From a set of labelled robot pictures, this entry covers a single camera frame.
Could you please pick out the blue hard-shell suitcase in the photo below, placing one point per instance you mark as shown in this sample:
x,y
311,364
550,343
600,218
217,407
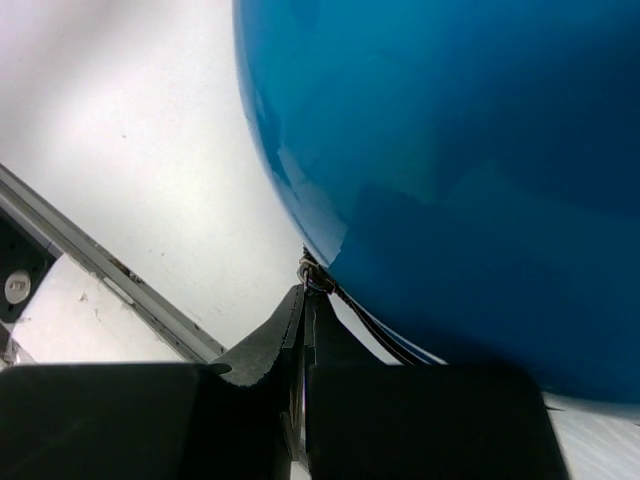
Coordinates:
x,y
466,171

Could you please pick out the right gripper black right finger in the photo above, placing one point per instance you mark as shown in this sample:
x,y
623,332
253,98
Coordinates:
x,y
369,420

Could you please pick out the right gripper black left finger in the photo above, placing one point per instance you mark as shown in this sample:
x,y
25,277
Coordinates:
x,y
235,418

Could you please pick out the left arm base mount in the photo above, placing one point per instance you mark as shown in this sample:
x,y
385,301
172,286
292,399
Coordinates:
x,y
26,258

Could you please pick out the silver zipper pull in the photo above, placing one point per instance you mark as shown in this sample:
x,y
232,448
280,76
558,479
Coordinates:
x,y
314,277

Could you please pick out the aluminium rail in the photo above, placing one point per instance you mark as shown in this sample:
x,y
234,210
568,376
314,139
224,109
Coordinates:
x,y
172,326

